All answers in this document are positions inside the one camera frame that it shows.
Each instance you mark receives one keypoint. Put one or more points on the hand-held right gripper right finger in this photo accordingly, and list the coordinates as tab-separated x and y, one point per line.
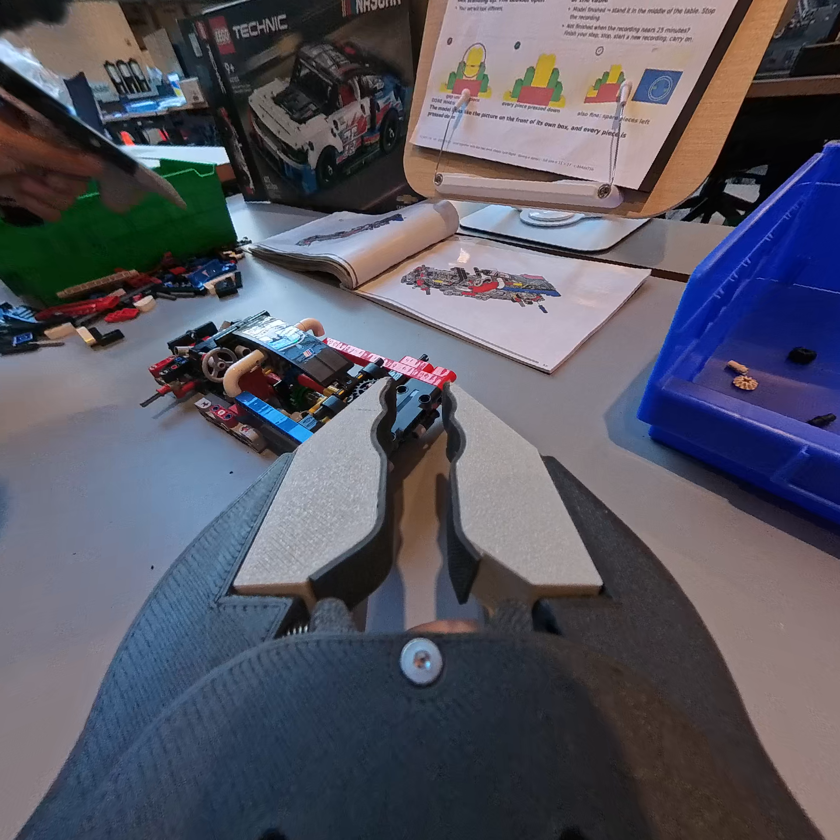
518	518

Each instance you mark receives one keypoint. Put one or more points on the person's left hand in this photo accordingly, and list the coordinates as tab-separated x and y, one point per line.
39	180

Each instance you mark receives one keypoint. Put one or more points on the wooden side table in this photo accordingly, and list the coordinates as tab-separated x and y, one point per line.
170	155

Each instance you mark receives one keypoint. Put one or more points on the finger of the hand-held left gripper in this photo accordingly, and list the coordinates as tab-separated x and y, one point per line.
79	141

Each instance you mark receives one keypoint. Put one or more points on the tan toy gear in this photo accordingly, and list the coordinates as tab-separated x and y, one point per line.
743	382

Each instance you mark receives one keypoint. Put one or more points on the pile of loose toy bricks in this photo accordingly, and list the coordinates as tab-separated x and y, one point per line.
98	308

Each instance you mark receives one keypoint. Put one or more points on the green storage bin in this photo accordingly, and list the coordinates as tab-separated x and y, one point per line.
118	243

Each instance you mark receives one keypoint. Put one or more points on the black toy car set box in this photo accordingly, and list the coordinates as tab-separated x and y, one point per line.
315	98

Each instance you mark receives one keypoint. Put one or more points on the grey desk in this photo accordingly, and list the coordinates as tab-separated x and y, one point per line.
98	525

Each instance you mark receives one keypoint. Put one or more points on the toy brick car model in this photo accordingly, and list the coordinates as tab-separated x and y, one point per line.
275	374

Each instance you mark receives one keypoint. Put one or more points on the black toy pin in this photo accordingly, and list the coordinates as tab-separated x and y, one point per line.
821	418

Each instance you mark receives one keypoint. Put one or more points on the wooden document stand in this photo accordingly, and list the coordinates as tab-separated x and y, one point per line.
695	170

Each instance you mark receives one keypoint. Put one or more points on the small black toy tire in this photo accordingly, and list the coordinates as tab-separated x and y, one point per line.
802	355

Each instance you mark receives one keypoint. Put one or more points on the blue storage bin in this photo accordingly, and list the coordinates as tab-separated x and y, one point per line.
709	420

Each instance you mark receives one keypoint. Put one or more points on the instruction booklet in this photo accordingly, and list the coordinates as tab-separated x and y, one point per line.
499	315

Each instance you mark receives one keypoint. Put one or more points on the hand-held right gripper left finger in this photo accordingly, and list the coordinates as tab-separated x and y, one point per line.
328	512

